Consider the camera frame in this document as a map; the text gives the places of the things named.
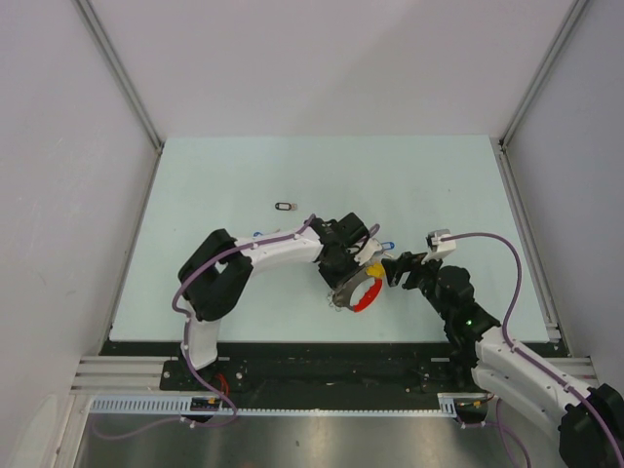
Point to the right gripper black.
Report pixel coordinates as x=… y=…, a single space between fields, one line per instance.
x=395 y=268

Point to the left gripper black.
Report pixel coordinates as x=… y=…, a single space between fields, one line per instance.
x=334 y=281

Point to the metal keyring holder red handle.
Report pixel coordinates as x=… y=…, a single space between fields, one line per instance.
x=357 y=293

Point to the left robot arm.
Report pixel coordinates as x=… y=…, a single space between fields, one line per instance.
x=213 y=279

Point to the yellow key tag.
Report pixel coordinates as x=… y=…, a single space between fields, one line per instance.
x=376 y=270

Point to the black key tag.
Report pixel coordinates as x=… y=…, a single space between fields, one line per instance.
x=285 y=206

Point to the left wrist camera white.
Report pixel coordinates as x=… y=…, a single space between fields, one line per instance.
x=368 y=251

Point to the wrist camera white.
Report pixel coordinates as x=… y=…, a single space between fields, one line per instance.
x=368 y=251
x=440 y=245

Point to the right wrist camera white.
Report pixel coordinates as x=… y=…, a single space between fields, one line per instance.
x=440 y=245

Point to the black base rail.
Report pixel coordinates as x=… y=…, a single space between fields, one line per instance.
x=314 y=376

